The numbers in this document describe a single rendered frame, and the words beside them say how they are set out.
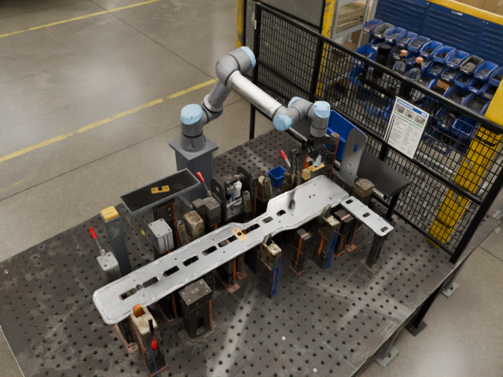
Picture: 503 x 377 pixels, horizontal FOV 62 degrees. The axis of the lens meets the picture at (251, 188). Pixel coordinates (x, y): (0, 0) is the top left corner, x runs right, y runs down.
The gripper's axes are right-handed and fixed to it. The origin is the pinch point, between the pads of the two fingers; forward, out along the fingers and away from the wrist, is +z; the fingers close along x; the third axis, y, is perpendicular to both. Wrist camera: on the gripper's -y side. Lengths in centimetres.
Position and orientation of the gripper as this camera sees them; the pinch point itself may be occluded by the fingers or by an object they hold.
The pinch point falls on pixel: (316, 164)
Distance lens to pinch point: 213.4
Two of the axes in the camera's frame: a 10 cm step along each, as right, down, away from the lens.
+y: -8.0, 4.1, -4.3
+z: -0.1, 7.2, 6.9
